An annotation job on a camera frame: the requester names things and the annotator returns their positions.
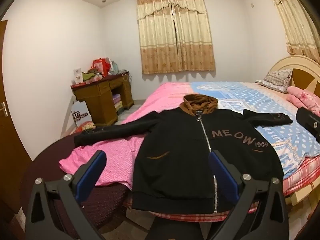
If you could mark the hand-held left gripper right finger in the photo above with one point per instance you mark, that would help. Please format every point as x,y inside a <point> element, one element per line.
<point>225,177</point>

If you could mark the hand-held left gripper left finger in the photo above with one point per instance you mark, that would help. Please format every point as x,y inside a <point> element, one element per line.
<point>87,181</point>

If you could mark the black jacket with brown hood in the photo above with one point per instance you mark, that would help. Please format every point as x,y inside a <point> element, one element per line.
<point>175,142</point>

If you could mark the pink folded quilt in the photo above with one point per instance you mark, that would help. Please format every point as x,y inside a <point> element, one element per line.
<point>300,97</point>

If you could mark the dark maroon round chair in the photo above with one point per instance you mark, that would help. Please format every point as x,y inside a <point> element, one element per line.
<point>50,160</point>

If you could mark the patterned frilled pillow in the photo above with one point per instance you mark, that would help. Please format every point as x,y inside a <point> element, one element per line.
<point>277,80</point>

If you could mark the red plaid bed sheet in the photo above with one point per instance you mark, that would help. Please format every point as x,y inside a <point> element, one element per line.
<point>300,170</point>

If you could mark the floral cushion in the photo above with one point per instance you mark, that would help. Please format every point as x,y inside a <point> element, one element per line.
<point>87,126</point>

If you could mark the cream wooden bed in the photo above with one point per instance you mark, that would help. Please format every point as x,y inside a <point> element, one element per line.
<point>282,65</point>

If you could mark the blue polka dot bedsheet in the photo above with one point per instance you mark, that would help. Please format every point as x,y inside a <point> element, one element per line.
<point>250,95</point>

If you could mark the white printed paper bag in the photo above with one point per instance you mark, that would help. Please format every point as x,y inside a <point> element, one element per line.
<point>80,115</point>

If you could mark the person's black trouser legs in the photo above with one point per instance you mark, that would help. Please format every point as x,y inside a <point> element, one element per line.
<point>175,230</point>

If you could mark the brown wooden desk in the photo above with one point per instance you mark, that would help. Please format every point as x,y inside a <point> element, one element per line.
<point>100,100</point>

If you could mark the stack of colourful boxes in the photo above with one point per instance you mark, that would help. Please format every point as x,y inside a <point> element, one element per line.
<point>117,101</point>

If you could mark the brown wooden door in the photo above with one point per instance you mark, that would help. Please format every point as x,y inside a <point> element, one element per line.
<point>10,142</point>

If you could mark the beige floral curtain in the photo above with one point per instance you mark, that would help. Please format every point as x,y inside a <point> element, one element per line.
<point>175,42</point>
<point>295,30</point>

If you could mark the green cloth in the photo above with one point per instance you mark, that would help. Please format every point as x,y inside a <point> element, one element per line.
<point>88,76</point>

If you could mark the white card box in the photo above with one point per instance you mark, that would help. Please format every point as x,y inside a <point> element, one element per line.
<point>78,76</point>

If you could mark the red gift bag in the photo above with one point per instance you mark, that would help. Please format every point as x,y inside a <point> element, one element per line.
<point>100,66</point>

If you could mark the pale blue bag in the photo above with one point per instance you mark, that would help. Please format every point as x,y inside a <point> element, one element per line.
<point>115,66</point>

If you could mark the white metal frame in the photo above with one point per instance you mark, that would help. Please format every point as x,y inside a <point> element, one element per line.
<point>67,115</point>

